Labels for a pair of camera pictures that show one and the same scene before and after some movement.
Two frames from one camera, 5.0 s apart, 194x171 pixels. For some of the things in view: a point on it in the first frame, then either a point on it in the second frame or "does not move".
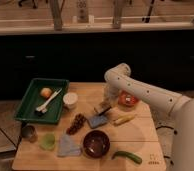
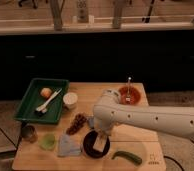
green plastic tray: (33, 100) does not move
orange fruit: (46, 92) does not move
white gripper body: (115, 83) to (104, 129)
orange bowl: (126, 99) does not move
